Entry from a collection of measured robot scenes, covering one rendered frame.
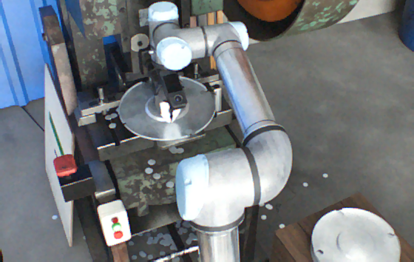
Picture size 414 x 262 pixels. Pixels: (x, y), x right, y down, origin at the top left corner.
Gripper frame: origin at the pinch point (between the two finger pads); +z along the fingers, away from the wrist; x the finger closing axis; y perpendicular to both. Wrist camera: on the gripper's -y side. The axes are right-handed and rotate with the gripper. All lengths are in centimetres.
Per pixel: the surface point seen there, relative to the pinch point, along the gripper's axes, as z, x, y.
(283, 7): -29.7, -33.4, -1.0
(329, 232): 40, -43, -29
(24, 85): 66, 38, 134
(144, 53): -17.2, 3.1, 10.7
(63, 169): 4.2, 32.9, -2.9
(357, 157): 78, -103, 26
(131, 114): 1.1, 9.4, 8.6
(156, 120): 1.2, 3.4, 3.2
